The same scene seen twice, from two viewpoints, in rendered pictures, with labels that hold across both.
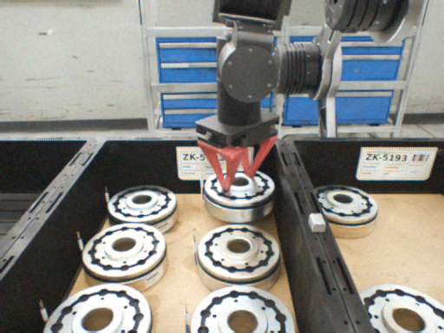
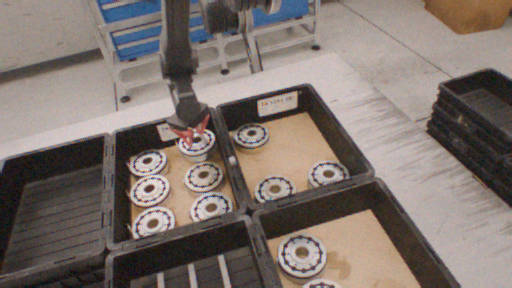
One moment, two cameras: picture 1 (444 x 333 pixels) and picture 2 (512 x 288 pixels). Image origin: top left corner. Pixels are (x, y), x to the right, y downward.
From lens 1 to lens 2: 0.49 m
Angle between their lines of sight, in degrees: 17
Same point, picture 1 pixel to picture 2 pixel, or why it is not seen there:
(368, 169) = (264, 110)
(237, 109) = not seen: hidden behind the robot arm
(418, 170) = (290, 104)
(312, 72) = (231, 16)
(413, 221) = (289, 134)
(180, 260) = (177, 187)
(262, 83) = (194, 110)
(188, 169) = (166, 135)
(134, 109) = (84, 42)
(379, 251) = (271, 157)
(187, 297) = (186, 203)
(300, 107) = not seen: hidden behind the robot
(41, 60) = not seen: outside the picture
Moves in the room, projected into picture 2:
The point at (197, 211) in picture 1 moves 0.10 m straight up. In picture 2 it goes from (178, 157) to (169, 131)
